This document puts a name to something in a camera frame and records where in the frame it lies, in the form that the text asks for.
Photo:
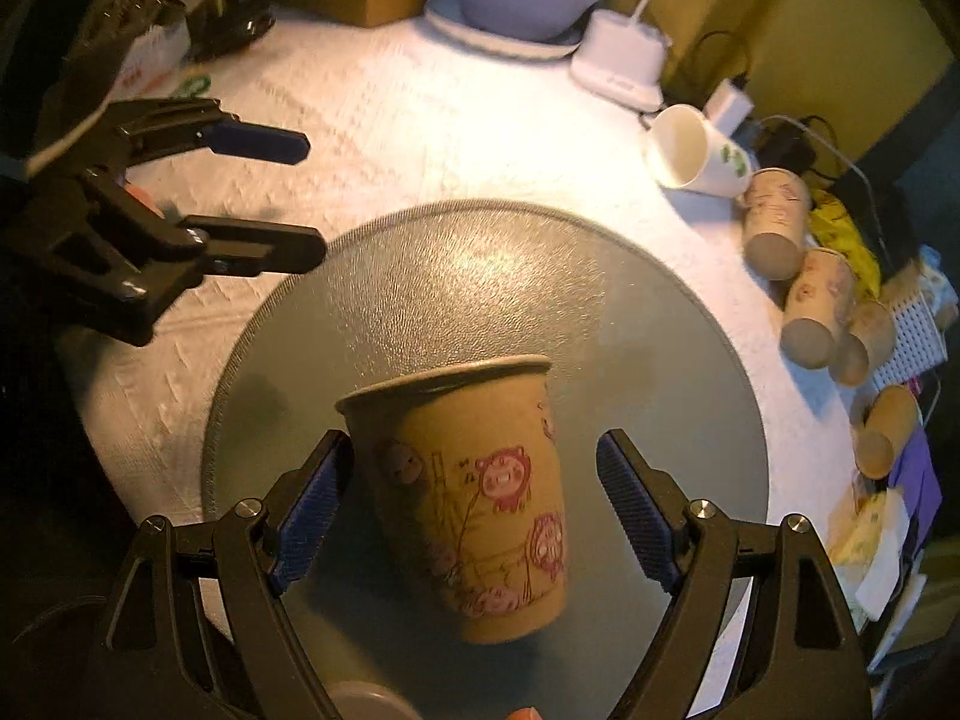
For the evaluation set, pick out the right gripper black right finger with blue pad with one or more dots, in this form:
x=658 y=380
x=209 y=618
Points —
x=798 y=657

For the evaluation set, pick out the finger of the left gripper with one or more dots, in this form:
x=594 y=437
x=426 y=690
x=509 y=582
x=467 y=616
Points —
x=246 y=248
x=256 y=142

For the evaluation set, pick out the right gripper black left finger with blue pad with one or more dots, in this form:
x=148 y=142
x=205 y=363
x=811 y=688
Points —
x=196 y=627

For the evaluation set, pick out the brown paper cup pig drawing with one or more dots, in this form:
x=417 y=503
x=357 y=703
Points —
x=466 y=481

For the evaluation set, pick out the brown paper cup right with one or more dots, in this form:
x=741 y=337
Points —
x=891 y=422

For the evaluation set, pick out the brown paper cup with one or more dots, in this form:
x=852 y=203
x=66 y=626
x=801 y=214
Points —
x=867 y=342
x=891 y=422
x=818 y=305
x=778 y=203

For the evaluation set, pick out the brown paper cup back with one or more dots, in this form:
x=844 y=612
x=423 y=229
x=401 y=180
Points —
x=867 y=342

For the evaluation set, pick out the white paper cup green print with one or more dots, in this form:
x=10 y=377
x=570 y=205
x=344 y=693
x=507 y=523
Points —
x=684 y=151

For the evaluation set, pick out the tissue pack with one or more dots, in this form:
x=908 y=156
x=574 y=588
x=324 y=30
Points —
x=868 y=562

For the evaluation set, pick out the white knitted tablecloth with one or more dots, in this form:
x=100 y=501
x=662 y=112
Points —
x=401 y=117

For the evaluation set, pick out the beige mat controller knob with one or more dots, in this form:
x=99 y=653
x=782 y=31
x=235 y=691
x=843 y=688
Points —
x=358 y=700

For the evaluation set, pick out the purple folder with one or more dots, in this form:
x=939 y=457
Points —
x=914 y=475

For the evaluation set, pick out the white plate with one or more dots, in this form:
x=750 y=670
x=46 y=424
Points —
x=446 y=17

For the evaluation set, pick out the white plastic basket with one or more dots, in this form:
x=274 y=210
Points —
x=919 y=346

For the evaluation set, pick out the round grey heating mat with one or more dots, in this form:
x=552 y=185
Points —
x=631 y=348

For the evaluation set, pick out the white desk lamp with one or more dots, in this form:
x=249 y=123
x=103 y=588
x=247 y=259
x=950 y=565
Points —
x=621 y=58

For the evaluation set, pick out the yellow snack packet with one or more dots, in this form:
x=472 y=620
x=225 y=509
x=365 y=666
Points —
x=832 y=226

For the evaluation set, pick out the white phone charger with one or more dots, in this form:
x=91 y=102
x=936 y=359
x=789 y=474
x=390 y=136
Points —
x=727 y=107

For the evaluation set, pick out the black power adapter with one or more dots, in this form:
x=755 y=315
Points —
x=785 y=145

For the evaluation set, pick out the yellow curtain left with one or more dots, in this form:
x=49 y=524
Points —
x=858 y=64

